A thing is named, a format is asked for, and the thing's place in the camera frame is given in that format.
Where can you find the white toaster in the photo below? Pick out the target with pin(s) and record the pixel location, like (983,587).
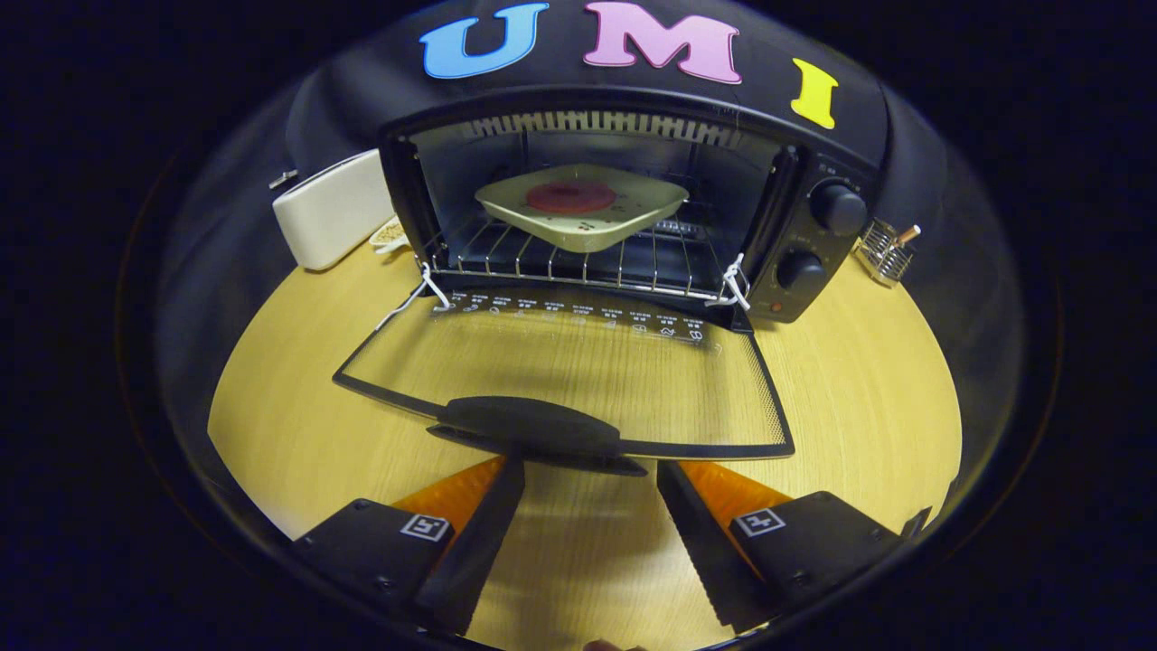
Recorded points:
(330,212)

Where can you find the black toaster oven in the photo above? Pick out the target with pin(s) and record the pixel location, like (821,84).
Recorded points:
(813,235)

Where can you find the cream square cherry-print plate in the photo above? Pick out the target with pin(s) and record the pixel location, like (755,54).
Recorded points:
(578,231)

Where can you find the pink round food slice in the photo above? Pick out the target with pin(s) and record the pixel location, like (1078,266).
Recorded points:
(571,196)

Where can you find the white clip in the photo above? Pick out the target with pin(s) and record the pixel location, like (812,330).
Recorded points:
(282,178)

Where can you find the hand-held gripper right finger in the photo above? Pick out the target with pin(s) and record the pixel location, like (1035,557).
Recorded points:
(700,542)

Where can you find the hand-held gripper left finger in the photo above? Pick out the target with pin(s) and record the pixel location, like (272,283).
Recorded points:
(484,542)

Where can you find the cream speckled small object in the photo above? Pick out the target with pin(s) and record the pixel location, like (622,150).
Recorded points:
(389,235)

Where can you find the pink and white stick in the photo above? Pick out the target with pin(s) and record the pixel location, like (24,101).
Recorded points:
(908,233)

